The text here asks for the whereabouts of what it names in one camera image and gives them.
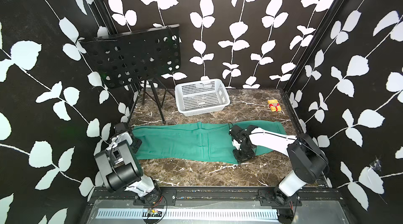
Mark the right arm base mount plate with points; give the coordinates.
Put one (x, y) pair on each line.
(267, 197)

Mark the green long pants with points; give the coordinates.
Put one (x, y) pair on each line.
(199, 141)

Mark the black perforated music stand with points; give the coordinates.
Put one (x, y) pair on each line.
(139, 57)

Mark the white plastic basket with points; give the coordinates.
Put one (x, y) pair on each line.
(201, 97)

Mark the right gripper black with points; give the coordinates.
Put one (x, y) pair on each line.
(241, 159)

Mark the small green circuit board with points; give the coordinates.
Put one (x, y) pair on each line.
(153, 213)

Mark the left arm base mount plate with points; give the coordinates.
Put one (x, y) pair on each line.
(163, 196)

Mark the white slotted cable duct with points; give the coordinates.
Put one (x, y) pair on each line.
(192, 214)

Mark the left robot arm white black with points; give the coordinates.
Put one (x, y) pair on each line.
(120, 170)

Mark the yellow red small box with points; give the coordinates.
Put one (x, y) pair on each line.
(274, 105)

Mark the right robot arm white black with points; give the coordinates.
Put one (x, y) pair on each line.
(307, 160)

